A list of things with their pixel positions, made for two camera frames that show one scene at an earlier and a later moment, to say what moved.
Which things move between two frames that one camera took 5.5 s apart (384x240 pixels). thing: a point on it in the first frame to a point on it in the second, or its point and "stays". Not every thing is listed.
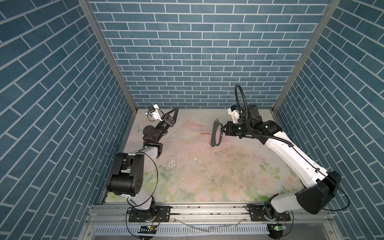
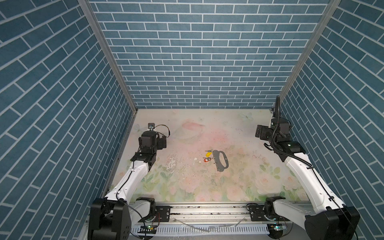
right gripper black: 229,130 to 265,128
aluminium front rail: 119,215 stays
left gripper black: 170,123 to 159,140
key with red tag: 209,133 to 207,159
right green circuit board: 275,228 stays
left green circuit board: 148,229 stays
